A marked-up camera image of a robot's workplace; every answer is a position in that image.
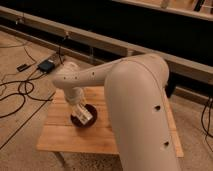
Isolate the small black device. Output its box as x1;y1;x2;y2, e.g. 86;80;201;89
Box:
17;64;30;72

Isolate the black cable at right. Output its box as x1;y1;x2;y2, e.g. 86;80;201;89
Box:
200;96;213;139

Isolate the wooden table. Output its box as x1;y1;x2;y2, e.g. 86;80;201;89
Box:
36;85;185;171

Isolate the purple ceramic bowl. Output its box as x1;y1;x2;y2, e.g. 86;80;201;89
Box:
70;104;97;128

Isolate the long wooden beam rail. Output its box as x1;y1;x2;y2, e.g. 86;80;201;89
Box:
0;6;213;85

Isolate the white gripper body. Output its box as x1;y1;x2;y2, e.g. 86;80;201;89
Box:
71;104;92;125

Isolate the black floor cable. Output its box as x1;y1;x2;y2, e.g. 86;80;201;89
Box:
0;39;68;119

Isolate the black power adapter box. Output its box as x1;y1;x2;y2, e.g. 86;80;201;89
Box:
38;60;55;73

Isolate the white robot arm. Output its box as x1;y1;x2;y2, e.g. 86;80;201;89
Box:
53;54;181;171

